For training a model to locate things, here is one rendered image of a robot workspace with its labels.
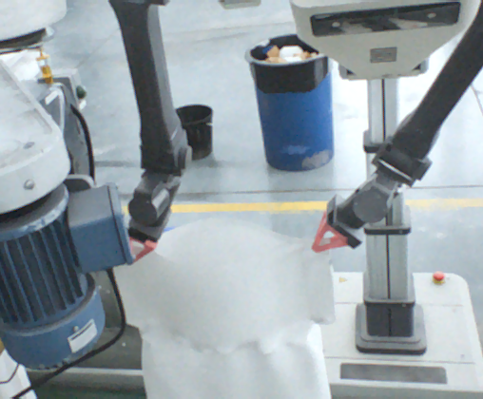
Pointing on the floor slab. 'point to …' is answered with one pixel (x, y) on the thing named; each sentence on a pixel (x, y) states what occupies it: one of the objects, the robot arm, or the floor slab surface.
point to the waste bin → (294, 104)
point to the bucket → (198, 128)
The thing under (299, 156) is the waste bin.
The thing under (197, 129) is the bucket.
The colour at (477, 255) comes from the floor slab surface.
